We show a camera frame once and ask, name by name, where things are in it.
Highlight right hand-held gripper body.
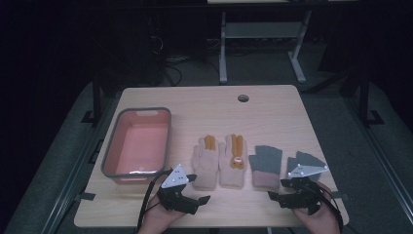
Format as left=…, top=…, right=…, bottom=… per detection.
left=279, top=164, right=329, bottom=215

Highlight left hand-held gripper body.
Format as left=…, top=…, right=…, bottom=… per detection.
left=157, top=164, right=200, bottom=215

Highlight beige glove with orange finger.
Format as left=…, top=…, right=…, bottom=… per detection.
left=191, top=135, right=219, bottom=191

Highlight grey fingerless glove pink cuff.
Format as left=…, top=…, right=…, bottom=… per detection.
left=247, top=144, right=283, bottom=191

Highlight grey fingerless glove marked cuff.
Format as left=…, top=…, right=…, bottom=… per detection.
left=285, top=150, right=327, bottom=183

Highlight beige glove with bear face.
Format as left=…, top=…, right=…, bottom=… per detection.
left=218, top=134, right=248, bottom=189

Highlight person's left hand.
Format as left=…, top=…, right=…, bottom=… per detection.
left=137, top=194, right=186, bottom=234

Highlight person's right hand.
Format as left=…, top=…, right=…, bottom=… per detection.
left=291, top=181, right=342, bottom=234

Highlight black tape strip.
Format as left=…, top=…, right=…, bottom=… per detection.
left=330, top=191, right=351, bottom=201
left=75, top=192, right=96, bottom=202

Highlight black metal stand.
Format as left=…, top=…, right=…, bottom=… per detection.
left=358, top=69, right=386, bottom=127
left=81, top=69, right=104, bottom=125

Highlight right hand-held gripper black cable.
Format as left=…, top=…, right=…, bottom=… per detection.
left=311, top=181, right=345, bottom=234

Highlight grey metal rail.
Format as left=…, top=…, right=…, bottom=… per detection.
left=41, top=97, right=115, bottom=234
left=344, top=97, right=413, bottom=217

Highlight black floor cables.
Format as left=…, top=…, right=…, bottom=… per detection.
left=147, top=33, right=222, bottom=87

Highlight grey metal table frame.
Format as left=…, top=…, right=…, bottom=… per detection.
left=207, top=0, right=361, bottom=85

